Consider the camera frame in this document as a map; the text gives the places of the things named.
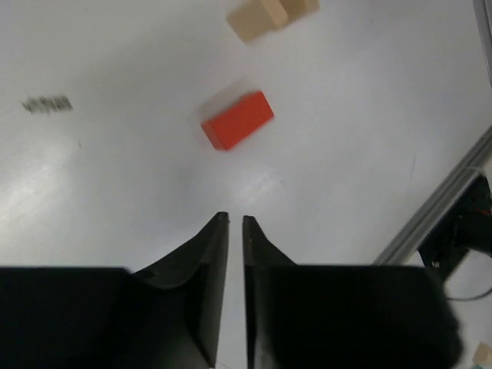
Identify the natural long wood block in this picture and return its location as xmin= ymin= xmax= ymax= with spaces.
xmin=281 ymin=0 xmax=320 ymax=22

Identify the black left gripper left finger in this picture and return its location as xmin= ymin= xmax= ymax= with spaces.
xmin=1 ymin=212 xmax=229 ymax=368

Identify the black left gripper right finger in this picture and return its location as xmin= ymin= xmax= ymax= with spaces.
xmin=242 ymin=216 xmax=461 ymax=368

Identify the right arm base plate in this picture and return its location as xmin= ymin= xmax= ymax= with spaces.
xmin=418 ymin=175 xmax=491 ymax=279

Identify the red arch wood block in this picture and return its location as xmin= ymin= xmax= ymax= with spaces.
xmin=201 ymin=90 xmax=274 ymax=151

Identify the aluminium rail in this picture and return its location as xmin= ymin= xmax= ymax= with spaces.
xmin=473 ymin=0 xmax=492 ymax=82
xmin=374 ymin=129 xmax=491 ymax=265

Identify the aluminium rail right side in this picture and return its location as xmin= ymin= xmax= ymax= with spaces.
xmin=473 ymin=0 xmax=492 ymax=82

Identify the aluminium rail front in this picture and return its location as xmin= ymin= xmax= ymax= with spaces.
xmin=374 ymin=129 xmax=491 ymax=265

